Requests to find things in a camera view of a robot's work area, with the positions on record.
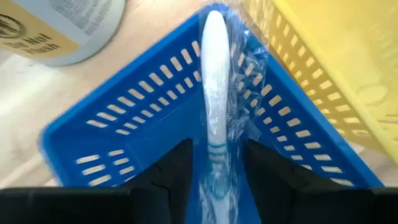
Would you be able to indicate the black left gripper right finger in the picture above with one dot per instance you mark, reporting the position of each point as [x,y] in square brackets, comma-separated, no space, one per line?
[273,193]

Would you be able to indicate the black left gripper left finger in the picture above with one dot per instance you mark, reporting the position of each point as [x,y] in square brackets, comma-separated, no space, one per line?
[168,186]

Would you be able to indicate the white blue toothbrush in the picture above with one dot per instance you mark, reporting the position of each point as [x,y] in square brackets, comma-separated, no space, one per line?
[214,77]

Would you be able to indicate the blue slotted plastic basket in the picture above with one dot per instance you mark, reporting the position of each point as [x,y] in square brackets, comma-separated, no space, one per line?
[93,140]

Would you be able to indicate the yellow slotted plastic basket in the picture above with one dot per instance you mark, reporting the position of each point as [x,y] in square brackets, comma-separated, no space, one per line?
[342,46]

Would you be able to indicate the white yellow wipes canister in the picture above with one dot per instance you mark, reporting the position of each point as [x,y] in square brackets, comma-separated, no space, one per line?
[93,37]

